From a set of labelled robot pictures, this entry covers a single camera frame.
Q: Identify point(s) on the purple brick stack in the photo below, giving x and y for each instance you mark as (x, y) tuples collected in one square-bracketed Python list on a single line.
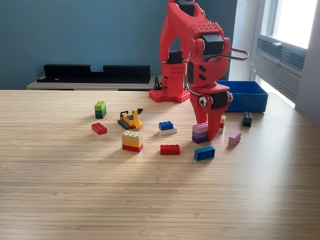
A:
[(199, 135)]

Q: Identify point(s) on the blue lego brick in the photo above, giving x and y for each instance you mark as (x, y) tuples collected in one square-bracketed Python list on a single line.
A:
[(204, 154)]

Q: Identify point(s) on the yellow toy digger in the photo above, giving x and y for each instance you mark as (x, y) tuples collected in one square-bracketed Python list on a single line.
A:
[(131, 120)]

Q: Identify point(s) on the red and white brick stack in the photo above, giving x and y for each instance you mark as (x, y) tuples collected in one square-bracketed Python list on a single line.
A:
[(99, 128)]

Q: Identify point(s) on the pink lego brick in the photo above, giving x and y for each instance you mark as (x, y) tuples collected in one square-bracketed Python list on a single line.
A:
[(234, 138)]

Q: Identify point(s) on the blue plastic bin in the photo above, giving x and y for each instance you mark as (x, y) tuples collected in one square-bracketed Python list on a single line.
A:
[(250, 102)]

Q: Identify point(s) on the black lego brick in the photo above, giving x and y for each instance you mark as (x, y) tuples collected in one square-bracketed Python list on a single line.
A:
[(247, 120)]

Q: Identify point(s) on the red lego brick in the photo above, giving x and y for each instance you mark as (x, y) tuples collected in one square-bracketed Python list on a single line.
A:
[(170, 150)]

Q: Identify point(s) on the red white yellow brick stack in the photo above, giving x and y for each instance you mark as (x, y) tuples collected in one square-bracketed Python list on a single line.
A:
[(222, 122)]

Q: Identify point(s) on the blue and white brick stack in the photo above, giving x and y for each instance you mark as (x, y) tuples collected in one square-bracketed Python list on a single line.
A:
[(167, 127)]

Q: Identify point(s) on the black table clamp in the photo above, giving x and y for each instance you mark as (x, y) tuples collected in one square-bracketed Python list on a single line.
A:
[(157, 83)]

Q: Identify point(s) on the grey window heater unit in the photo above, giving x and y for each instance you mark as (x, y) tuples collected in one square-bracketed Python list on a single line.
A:
[(277, 65)]

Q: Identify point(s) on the cream orange red brick stack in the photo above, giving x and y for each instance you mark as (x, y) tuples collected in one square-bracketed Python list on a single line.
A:
[(132, 142)]

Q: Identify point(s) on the green brick stack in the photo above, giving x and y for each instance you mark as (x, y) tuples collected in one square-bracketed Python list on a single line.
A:
[(100, 110)]

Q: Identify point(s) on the white window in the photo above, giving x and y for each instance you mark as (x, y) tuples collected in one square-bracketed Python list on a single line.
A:
[(292, 20)]

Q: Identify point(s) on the wooden sideboard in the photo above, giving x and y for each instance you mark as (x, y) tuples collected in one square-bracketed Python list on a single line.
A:
[(75, 85)]

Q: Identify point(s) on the black shelf tray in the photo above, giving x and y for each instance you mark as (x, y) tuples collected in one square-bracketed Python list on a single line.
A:
[(75, 75)]

